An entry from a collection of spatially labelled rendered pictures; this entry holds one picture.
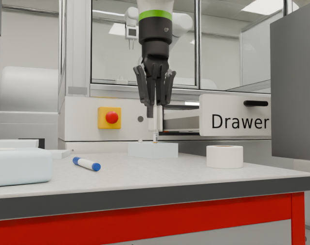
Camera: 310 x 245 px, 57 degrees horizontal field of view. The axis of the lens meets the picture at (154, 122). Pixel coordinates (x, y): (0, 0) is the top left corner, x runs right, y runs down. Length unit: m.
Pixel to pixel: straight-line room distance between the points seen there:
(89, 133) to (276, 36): 0.64
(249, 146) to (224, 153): 0.68
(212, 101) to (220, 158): 0.25
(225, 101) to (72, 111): 0.48
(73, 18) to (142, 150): 0.51
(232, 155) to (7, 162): 0.37
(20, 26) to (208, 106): 3.80
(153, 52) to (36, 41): 3.61
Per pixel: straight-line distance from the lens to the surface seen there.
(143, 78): 0.74
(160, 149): 0.73
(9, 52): 4.28
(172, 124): 0.96
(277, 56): 0.88
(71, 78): 0.98
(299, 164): 0.78
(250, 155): 1.23
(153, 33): 0.76
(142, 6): 0.80
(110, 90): 0.98
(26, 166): 0.40
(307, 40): 0.81
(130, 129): 0.99
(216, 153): 0.55
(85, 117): 0.96
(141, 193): 0.38
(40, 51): 4.26
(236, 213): 0.47
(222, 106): 0.77
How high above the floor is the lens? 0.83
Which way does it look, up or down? 2 degrees up
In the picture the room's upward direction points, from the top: straight up
